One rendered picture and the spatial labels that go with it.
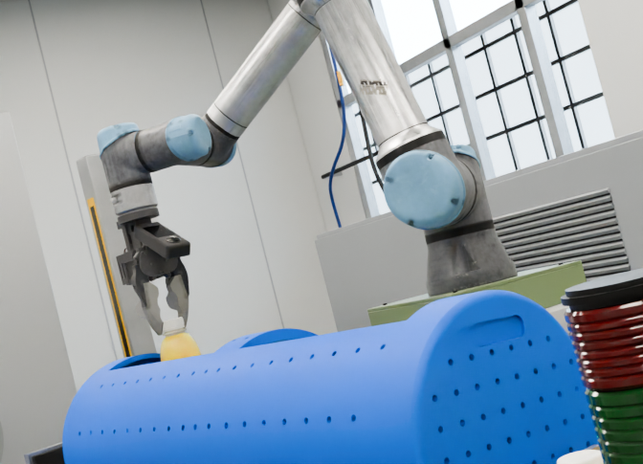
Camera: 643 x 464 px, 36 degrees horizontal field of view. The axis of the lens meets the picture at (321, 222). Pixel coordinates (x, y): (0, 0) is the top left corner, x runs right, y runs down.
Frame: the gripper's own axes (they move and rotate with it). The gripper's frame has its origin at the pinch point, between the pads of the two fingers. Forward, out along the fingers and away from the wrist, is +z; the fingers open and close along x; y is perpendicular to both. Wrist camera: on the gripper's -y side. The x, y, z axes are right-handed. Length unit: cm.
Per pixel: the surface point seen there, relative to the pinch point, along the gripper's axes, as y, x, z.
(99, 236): 67, -24, -23
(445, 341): -77, 13, 8
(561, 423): -76, -1, 20
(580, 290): -119, 45, 1
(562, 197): 34, -156, -5
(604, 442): -118, 45, 9
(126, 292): 65, -26, -9
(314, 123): 367, -349, -99
